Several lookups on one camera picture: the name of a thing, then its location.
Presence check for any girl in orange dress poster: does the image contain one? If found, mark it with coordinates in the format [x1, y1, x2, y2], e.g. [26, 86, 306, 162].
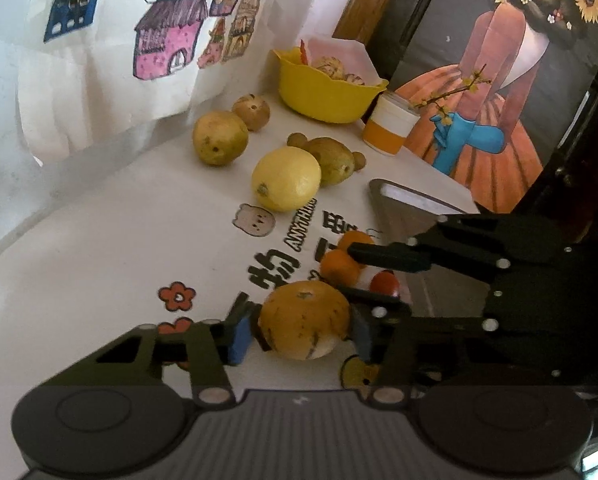
[392, 0, 598, 212]

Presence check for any striped melon in bowl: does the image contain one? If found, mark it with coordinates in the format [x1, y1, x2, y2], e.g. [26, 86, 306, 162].
[345, 74, 365, 86]
[311, 56, 347, 80]

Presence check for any small brown longan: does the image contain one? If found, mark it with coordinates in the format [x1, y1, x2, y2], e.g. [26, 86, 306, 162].
[352, 152, 366, 171]
[286, 132, 308, 148]

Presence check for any yellow plastic bowl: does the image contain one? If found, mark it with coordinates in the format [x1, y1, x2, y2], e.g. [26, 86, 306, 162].
[272, 47, 388, 125]

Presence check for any small brown longan left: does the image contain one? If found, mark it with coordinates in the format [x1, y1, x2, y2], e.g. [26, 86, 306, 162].
[286, 132, 308, 148]

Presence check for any orange red item in bowl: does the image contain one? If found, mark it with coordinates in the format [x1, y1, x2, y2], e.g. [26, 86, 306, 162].
[299, 40, 311, 66]

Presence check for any houses drawing paper sheet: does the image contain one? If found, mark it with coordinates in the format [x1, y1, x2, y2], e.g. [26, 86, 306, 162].
[18, 0, 315, 165]

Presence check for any striped yellow pepino melon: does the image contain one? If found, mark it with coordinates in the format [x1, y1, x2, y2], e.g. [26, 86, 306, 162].
[258, 281, 350, 361]

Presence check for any greenish yellow round pear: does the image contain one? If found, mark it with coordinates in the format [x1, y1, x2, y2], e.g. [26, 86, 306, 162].
[192, 110, 249, 167]

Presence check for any silver metal tray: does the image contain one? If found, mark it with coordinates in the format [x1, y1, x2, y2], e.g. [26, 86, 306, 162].
[367, 178, 494, 319]

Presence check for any white and orange cup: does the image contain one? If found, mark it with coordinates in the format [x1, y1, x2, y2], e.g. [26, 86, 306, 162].
[362, 92, 421, 156]

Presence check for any large yellow lemon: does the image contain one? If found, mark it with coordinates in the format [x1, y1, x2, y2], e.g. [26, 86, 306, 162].
[251, 146, 322, 212]

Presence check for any brown wooden door frame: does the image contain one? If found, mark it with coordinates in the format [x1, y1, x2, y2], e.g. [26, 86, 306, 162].
[331, 0, 412, 47]

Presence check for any pink white paper in bowl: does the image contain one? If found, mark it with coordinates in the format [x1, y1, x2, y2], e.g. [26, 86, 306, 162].
[305, 36, 381, 87]

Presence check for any small brown round fruit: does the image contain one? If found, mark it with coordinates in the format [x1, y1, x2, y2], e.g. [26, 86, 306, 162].
[232, 94, 271, 132]

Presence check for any small red tomato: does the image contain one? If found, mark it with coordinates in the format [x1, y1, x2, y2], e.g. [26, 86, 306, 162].
[369, 270, 400, 298]

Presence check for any small brown longan right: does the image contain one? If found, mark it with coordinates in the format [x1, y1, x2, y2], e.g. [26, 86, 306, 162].
[352, 152, 366, 171]

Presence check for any small orange tangerine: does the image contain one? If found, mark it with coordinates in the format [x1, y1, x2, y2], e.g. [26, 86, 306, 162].
[337, 230, 374, 252]
[320, 249, 362, 287]

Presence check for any olive green pear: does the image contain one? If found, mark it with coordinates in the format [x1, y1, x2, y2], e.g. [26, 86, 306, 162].
[303, 138, 357, 186]

